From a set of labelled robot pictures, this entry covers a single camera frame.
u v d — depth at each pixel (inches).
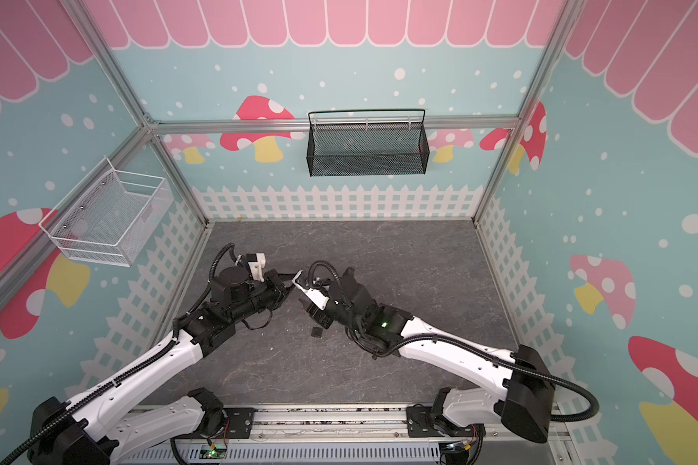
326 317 24.9
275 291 25.7
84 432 16.0
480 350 17.4
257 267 27.3
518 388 15.6
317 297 23.6
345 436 29.2
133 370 18.0
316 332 35.2
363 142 37.0
